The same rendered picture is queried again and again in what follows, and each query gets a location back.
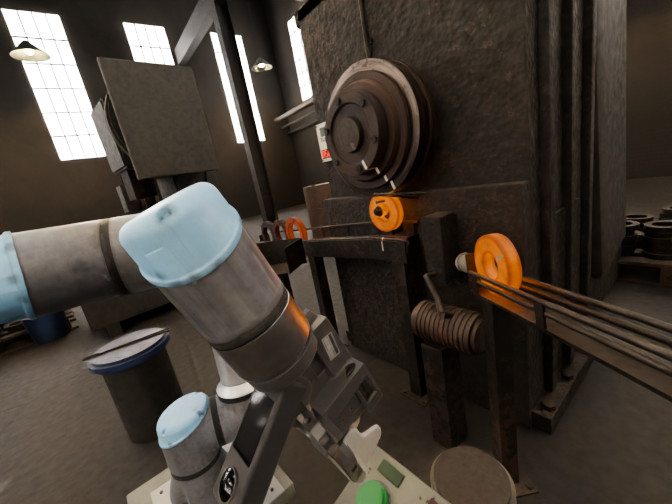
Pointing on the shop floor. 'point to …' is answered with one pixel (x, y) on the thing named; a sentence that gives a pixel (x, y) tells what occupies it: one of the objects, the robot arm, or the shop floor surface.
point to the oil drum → (316, 194)
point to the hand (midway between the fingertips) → (352, 476)
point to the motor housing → (447, 364)
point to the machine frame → (477, 165)
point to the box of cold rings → (121, 310)
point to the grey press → (153, 129)
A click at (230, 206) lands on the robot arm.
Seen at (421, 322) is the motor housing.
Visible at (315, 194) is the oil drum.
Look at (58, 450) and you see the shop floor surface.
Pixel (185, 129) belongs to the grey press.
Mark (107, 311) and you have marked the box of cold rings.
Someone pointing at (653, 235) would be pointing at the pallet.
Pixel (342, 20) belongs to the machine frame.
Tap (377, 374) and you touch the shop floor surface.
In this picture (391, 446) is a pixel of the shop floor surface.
